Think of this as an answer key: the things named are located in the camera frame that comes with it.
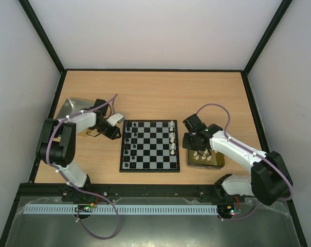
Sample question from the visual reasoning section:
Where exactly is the gold metal tin tray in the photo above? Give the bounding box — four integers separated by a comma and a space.
186, 150, 225, 170

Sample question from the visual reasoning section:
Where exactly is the black white chess board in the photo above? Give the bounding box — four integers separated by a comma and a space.
119, 120, 180, 173

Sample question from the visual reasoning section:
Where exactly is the silver metal tin tray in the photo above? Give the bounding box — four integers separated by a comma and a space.
56, 98, 96, 134

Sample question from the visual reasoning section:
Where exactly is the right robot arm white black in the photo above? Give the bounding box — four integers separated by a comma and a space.
182, 114, 293, 206

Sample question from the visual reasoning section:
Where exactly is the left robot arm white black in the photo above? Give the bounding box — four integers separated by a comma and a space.
36, 95, 124, 200

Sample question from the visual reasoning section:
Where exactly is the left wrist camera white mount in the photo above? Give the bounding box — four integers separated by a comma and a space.
107, 113, 125, 127

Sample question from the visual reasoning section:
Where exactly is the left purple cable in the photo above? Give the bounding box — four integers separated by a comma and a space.
47, 93, 120, 238

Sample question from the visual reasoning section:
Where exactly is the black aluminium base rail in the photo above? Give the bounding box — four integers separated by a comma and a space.
16, 183, 248, 204

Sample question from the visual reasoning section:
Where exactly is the light blue slotted cable duct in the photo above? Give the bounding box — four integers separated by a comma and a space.
23, 204, 217, 215

